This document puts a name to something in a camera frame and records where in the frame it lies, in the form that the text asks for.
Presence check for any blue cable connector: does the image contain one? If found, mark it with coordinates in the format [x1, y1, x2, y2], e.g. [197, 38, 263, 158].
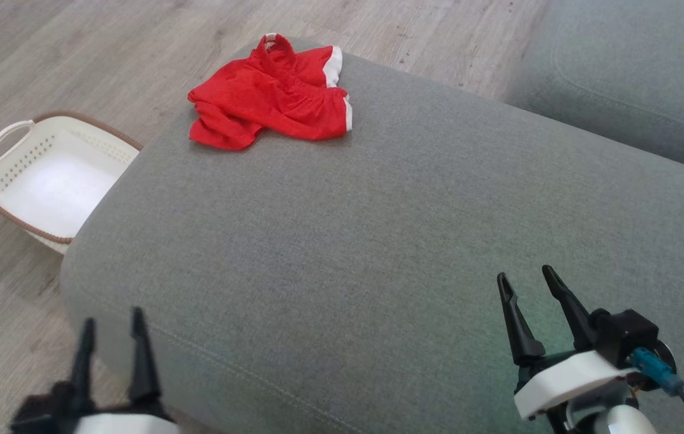
[631, 348, 684, 395]

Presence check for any large grey sofa seat cushion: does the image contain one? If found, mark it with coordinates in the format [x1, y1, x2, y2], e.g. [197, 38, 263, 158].
[60, 36, 684, 434]

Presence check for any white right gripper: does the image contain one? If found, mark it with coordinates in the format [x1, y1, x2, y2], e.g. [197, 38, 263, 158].
[497, 265, 638, 434]

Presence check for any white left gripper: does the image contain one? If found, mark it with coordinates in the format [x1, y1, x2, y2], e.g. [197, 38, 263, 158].
[71, 307, 181, 434]

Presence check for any white laundry basket brown rim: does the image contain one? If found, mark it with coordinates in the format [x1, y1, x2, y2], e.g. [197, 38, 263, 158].
[0, 111, 143, 254]

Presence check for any red shorts white trim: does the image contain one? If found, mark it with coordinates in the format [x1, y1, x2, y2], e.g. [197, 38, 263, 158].
[187, 33, 353, 151]

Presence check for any small grey sofa cushion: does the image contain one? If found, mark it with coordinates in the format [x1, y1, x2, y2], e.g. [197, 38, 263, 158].
[501, 0, 684, 178]

